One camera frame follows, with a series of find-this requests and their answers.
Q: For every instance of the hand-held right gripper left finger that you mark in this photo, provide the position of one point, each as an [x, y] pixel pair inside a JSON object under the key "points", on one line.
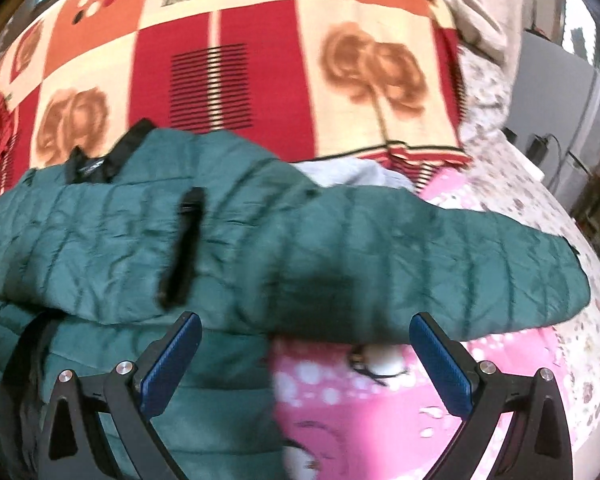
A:
{"points": [[172, 360]]}

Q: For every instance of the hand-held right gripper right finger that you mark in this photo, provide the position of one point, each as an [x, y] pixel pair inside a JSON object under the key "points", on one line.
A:
{"points": [[440, 360]]}

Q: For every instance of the green puffer jacket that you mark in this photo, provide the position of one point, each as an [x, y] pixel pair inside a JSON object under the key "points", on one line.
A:
{"points": [[330, 240]]}

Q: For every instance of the pink penguin blanket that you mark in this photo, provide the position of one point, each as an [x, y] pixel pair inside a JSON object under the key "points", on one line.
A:
{"points": [[340, 400]]}

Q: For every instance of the floral bedsheet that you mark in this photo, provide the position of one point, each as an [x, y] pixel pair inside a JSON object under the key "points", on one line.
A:
{"points": [[520, 180]]}

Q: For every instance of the grey sweatshirt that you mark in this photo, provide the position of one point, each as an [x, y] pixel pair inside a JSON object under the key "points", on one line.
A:
{"points": [[350, 172]]}

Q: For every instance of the black charger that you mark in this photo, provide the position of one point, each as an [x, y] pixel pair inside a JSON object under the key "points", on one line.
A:
{"points": [[537, 146]]}

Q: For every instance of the red orange rose blanket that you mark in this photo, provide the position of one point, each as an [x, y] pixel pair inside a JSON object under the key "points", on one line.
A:
{"points": [[260, 85]]}

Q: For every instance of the grey cabinet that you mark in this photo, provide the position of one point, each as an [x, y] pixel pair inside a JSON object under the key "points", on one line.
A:
{"points": [[570, 95]]}

